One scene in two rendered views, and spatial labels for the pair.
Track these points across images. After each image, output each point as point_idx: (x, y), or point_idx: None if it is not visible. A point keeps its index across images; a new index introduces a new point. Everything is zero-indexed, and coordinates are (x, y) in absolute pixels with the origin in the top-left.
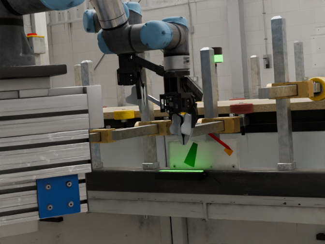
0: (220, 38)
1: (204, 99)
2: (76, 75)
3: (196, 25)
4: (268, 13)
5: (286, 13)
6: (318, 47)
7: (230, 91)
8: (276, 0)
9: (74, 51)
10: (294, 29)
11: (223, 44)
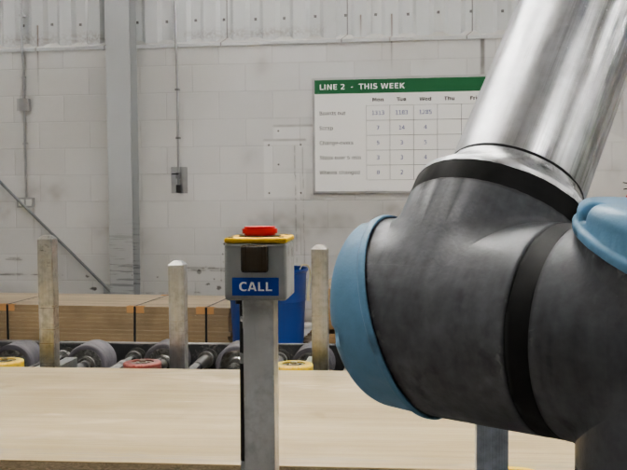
0: (86, 127)
1: None
2: (44, 266)
3: (36, 98)
4: (186, 91)
5: (219, 94)
6: (277, 161)
7: (103, 231)
8: (202, 68)
9: None
10: (233, 125)
11: (91, 140)
